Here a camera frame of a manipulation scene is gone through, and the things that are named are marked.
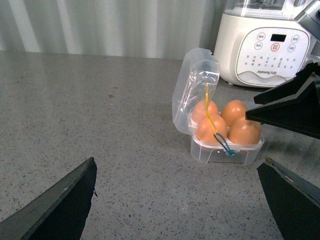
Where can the white Joyoung blender appliance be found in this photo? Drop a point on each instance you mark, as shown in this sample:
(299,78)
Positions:
(260,45)

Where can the clear plastic egg box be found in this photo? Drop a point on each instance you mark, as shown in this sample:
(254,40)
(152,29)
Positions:
(198,69)

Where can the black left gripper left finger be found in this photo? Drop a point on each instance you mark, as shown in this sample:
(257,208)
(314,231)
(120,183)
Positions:
(59,213)

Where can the brown egg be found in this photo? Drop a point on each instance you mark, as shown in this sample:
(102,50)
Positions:
(244,131)
(205,131)
(199,111)
(234,110)

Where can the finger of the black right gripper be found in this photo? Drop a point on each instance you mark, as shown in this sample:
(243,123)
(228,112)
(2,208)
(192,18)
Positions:
(299,112)
(289,87)

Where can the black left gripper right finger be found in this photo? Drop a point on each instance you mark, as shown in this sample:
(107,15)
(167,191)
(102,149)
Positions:
(294,202)

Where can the yellow and blue rubber band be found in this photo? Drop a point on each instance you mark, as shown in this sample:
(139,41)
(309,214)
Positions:
(218,136)

